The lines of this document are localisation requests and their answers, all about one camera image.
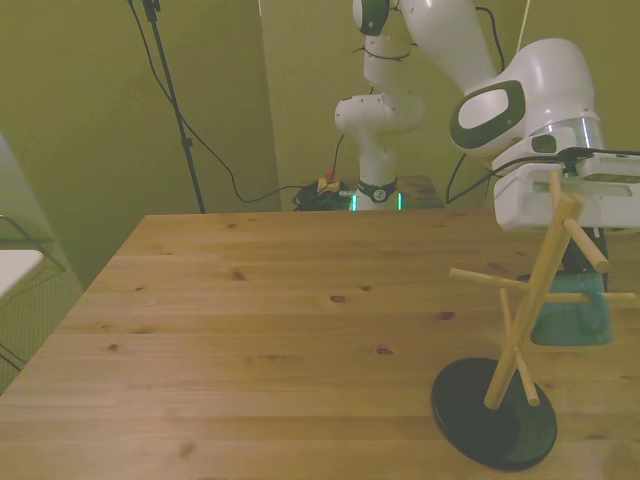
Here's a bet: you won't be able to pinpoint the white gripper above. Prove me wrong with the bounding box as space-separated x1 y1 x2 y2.
492 158 640 296

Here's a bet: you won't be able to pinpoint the teal ceramic mug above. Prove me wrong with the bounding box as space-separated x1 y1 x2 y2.
529 272 615 347

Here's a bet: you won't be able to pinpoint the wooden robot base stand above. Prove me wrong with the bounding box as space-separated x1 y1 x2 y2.
393 174 447 211

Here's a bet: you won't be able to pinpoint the wooden mug tree black base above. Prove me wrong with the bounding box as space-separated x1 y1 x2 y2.
430 169 640 472

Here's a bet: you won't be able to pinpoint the black tripod stand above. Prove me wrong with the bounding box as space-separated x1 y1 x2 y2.
127 0 207 215

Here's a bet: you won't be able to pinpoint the white side table top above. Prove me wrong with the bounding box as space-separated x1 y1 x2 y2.
0 249 45 301

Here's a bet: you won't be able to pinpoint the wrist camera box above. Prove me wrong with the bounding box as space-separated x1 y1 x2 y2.
558 148 640 184

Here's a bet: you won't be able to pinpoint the tangled cable bundle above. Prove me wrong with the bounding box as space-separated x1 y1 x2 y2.
292 184 352 212

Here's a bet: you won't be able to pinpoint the long black cable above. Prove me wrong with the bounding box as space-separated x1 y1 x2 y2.
127 0 321 204

